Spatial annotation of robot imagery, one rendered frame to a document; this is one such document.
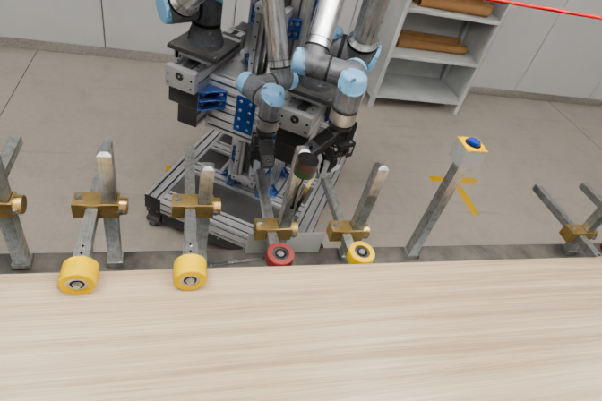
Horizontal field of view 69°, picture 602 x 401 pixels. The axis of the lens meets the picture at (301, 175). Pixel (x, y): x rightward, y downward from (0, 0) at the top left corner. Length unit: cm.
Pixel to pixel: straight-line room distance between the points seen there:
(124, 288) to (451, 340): 84
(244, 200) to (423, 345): 142
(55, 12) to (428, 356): 351
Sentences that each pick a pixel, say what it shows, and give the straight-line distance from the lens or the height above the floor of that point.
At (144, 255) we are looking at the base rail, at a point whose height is 70.
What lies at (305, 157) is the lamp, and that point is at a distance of 114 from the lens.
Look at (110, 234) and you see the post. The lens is 135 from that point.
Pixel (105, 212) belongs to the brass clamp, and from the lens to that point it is 128.
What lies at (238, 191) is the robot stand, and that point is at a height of 21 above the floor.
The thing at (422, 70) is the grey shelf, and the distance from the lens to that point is 449.
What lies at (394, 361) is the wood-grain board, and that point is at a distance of 117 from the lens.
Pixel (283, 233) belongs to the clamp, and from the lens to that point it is 137.
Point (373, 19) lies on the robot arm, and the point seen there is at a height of 138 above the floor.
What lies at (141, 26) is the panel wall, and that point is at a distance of 387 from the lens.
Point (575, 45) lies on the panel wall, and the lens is 532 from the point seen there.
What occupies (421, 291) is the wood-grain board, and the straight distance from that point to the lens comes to 132.
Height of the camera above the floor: 186
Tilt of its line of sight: 39 degrees down
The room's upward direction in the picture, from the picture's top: 15 degrees clockwise
